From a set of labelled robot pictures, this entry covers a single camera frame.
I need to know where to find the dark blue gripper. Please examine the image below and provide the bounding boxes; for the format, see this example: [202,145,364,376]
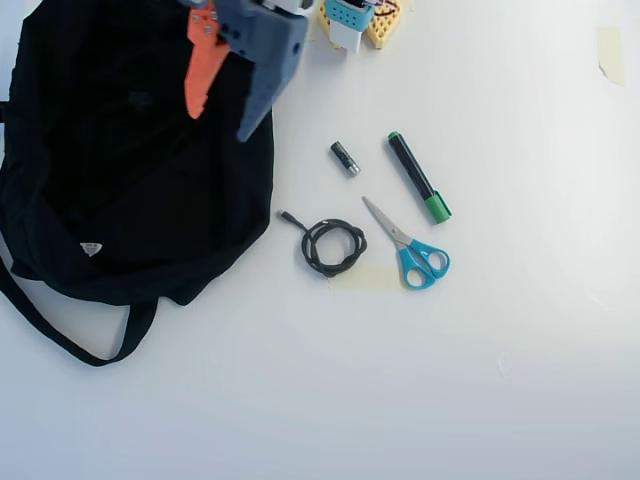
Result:
[182,0,308,145]

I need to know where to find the black fabric bag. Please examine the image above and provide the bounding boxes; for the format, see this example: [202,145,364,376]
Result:
[0,0,276,369]

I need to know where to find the black AA battery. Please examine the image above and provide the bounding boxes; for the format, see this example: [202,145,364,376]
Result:
[329,141,361,178]

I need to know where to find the black marker green cap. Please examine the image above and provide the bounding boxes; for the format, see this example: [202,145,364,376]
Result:
[385,130,454,225]

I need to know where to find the coiled black USB cable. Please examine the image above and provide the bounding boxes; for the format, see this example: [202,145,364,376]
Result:
[277,208,370,279]

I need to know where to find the blue handled scissors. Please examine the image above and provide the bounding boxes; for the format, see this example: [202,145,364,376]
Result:
[361,195,451,291]

